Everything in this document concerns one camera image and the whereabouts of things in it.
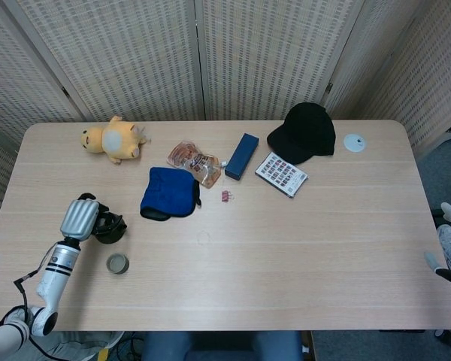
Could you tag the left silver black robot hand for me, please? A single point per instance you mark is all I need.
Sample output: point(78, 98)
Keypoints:
point(79, 220)

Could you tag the black teapot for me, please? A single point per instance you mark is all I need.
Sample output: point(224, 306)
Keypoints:
point(114, 235)

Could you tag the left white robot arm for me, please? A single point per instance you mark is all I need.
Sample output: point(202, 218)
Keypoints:
point(56, 270)

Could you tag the small grey tea cup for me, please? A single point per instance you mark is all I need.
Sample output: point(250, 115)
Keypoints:
point(117, 264)

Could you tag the yellow plush toy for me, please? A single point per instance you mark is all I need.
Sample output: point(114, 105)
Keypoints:
point(114, 141)

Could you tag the blue cloth with black trim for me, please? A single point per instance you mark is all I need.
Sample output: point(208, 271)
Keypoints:
point(167, 192)

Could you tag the grey fabric bag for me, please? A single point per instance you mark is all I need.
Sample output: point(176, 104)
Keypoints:
point(79, 346)

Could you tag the orange snack packet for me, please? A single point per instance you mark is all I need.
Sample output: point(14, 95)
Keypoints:
point(193, 161)

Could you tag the yellow floor object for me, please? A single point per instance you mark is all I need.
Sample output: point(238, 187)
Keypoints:
point(103, 355)

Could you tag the pink binder clip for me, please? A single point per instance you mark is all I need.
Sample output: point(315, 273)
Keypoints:
point(225, 196)

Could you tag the small white clip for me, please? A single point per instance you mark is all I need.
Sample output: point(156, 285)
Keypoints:
point(223, 164)

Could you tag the white round table grommet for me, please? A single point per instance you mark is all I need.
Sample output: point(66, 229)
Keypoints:
point(352, 143)

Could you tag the woven folding screen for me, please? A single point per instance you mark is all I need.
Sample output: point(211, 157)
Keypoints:
point(135, 56)

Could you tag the navy blue long box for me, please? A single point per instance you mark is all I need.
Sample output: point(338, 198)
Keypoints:
point(241, 156)

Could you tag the blue seat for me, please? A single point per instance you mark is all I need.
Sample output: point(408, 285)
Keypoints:
point(221, 347)

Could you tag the printed sticker card box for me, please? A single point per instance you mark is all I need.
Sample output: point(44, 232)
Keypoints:
point(282, 173)

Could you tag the black baseball cap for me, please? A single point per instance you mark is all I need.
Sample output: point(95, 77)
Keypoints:
point(304, 133)

